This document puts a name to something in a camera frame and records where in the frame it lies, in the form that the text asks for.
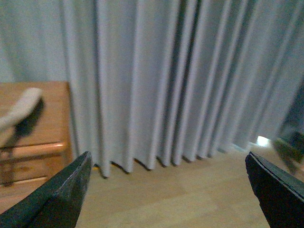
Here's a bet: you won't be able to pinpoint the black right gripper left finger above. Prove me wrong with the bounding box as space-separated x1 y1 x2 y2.
0 152 92 228

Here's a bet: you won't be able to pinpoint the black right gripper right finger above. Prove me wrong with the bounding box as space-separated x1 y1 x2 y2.
245 152 304 228

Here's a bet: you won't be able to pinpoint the beige hand brush black bristles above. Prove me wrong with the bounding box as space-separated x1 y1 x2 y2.
0 87 43 148

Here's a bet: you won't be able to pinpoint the wooden nightstand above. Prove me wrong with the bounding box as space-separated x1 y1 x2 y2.
0 81 73 212

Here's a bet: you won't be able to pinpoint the light green curtain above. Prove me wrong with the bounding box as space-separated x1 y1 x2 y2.
0 0 304 179

